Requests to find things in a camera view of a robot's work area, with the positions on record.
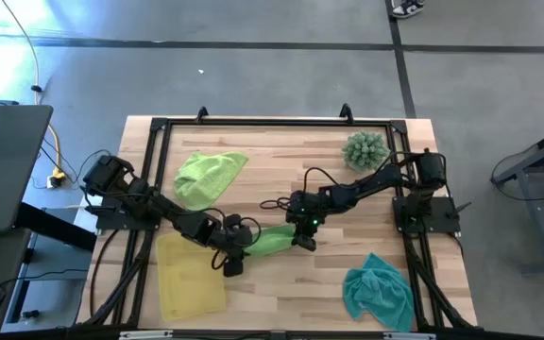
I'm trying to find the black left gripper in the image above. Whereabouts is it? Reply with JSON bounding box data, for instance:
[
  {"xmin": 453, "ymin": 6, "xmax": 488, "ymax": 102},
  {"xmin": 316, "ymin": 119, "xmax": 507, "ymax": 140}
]
[{"xmin": 208, "ymin": 212, "xmax": 254, "ymax": 279}]

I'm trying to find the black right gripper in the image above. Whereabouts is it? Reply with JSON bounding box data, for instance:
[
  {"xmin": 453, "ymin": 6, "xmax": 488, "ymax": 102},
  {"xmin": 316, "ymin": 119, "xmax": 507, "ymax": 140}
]
[{"xmin": 284, "ymin": 190, "xmax": 325, "ymax": 252}]

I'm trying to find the lime green microfiber towel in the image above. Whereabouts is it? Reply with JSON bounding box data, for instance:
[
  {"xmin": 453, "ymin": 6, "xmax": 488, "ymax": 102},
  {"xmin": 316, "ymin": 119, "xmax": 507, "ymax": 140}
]
[
  {"xmin": 243, "ymin": 224, "xmax": 298, "ymax": 259},
  {"xmin": 172, "ymin": 150, "xmax": 249, "ymax": 213}
]

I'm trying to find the yellow plastic basket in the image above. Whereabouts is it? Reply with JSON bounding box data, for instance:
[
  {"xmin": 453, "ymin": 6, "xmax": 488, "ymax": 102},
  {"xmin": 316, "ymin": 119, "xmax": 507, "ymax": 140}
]
[{"xmin": 155, "ymin": 230, "xmax": 229, "ymax": 324}]

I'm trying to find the teal microfiber towel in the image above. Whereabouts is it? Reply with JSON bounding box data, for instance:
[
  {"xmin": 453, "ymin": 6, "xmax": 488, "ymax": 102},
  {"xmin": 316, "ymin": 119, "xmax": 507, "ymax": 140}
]
[{"xmin": 341, "ymin": 252, "xmax": 416, "ymax": 333}]

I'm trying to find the green artificial plant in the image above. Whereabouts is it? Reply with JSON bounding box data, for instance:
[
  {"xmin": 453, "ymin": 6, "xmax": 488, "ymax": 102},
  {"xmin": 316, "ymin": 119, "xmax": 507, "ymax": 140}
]
[{"xmin": 341, "ymin": 130, "xmax": 391, "ymax": 172}]

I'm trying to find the white paper sheet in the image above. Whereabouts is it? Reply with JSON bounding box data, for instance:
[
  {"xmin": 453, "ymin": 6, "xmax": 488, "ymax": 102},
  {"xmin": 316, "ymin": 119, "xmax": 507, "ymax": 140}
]
[{"xmin": 72, "ymin": 203, "xmax": 104, "ymax": 233}]

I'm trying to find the grey low cart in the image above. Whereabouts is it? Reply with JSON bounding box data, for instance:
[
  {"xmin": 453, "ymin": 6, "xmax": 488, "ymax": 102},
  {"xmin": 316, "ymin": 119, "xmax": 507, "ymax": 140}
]
[{"xmin": 0, "ymin": 230, "xmax": 94, "ymax": 332}]

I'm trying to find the black desk support beam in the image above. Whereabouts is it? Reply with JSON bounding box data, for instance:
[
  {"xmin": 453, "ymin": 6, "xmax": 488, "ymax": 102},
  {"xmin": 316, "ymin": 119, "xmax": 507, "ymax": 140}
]
[{"xmin": 14, "ymin": 201, "xmax": 98, "ymax": 251}]

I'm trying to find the grey metal side table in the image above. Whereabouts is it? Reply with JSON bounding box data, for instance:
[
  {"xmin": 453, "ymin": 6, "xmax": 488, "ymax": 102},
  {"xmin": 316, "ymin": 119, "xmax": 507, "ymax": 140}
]
[{"xmin": 490, "ymin": 120, "xmax": 544, "ymax": 275}]

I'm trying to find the dark grey desk top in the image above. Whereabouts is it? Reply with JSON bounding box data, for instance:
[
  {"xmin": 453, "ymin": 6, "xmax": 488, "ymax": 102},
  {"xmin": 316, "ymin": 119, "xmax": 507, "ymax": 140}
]
[{"xmin": 0, "ymin": 104, "xmax": 54, "ymax": 235}]

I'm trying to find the person's black white shoe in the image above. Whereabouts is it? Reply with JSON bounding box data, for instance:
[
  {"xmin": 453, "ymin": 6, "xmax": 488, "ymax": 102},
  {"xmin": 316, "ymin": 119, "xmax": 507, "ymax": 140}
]
[{"xmin": 391, "ymin": 0, "xmax": 425, "ymax": 19}]

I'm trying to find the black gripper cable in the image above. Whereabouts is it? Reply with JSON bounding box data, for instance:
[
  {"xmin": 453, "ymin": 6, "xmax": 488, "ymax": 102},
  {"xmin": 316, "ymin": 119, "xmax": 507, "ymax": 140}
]
[
  {"xmin": 191, "ymin": 207, "xmax": 262, "ymax": 272},
  {"xmin": 258, "ymin": 165, "xmax": 349, "ymax": 212}
]

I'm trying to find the black metal table frame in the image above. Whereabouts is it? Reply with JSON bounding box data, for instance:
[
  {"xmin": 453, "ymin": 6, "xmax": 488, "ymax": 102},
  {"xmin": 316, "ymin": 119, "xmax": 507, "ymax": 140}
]
[{"xmin": 81, "ymin": 116, "xmax": 479, "ymax": 332}]

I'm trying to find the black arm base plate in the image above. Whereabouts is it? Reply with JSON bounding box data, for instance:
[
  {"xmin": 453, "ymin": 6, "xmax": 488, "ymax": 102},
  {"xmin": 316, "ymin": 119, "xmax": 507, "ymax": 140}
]
[
  {"xmin": 95, "ymin": 195, "xmax": 160, "ymax": 231},
  {"xmin": 392, "ymin": 195, "xmax": 462, "ymax": 235}
]

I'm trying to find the silver metal bracket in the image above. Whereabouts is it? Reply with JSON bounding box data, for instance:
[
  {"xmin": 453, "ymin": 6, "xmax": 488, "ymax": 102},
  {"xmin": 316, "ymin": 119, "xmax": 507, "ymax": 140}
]
[
  {"xmin": 383, "ymin": 331, "xmax": 438, "ymax": 340},
  {"xmin": 119, "ymin": 330, "xmax": 174, "ymax": 340}
]

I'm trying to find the black floor cable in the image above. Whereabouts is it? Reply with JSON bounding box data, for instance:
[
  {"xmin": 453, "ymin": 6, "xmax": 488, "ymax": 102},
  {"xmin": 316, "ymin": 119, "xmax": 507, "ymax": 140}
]
[{"xmin": 30, "ymin": 148, "xmax": 115, "ymax": 190}]

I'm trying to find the thin black desk cable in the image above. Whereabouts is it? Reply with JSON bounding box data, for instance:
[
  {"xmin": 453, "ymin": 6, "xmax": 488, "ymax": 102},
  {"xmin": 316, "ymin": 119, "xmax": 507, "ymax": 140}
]
[{"xmin": 0, "ymin": 266, "xmax": 89, "ymax": 290}]

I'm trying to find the yellow extension cord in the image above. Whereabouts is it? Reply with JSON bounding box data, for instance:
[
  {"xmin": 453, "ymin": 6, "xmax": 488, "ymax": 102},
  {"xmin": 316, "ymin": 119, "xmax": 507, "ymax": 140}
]
[{"xmin": 0, "ymin": 0, "xmax": 69, "ymax": 189}]

